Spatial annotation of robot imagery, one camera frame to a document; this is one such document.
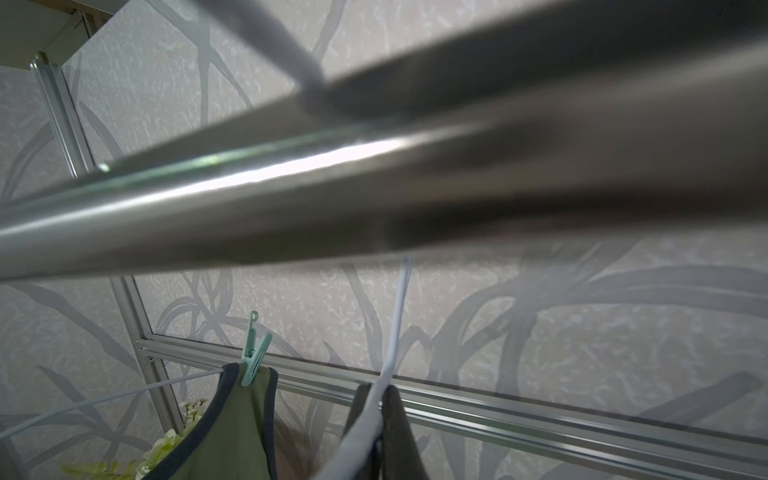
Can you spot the white wire hanger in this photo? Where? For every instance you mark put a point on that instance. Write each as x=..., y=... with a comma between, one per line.
x=39, y=419
x=332, y=469

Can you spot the olive green tank top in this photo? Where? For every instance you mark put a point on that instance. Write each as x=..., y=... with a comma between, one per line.
x=235, y=438

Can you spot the clothes rack with steel bars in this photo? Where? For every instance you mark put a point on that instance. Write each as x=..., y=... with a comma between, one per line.
x=570, y=118

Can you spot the potted plant with white flowers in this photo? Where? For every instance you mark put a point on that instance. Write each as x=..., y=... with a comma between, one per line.
x=139, y=468

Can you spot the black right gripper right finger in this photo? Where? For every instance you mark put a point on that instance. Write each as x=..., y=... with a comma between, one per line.
x=400, y=456

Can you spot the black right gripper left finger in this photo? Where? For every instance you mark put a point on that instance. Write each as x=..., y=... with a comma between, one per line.
x=360, y=458

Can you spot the green clothespin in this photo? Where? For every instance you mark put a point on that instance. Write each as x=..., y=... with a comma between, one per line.
x=255, y=348

